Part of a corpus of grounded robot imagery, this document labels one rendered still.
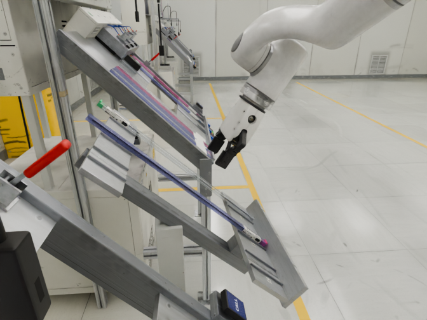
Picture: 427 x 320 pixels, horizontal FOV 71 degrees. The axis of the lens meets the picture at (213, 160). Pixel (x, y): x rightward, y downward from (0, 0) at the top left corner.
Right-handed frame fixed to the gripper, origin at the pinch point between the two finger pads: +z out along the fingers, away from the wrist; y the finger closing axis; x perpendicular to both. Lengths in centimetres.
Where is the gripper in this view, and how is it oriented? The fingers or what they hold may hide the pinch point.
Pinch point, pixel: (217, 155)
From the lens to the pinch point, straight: 76.0
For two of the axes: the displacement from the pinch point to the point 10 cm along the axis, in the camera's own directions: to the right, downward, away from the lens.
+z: -5.4, 8.0, 2.5
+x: -8.1, -4.3, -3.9
